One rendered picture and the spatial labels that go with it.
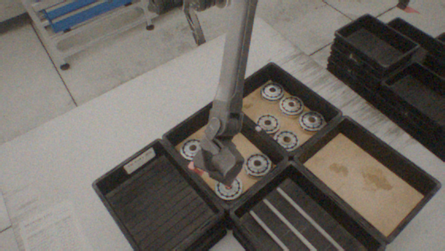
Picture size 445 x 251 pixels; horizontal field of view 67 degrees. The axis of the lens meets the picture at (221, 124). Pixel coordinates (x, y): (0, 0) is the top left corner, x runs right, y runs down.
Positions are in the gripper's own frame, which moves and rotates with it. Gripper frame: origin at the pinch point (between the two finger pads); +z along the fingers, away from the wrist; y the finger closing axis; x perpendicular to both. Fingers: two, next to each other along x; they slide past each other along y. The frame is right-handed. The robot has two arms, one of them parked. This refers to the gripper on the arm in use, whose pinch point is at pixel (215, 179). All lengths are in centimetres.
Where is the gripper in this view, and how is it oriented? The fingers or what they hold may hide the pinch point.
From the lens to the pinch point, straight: 104.0
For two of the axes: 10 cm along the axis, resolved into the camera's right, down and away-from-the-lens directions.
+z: 0.5, 6.2, 7.8
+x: 5.0, -6.9, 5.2
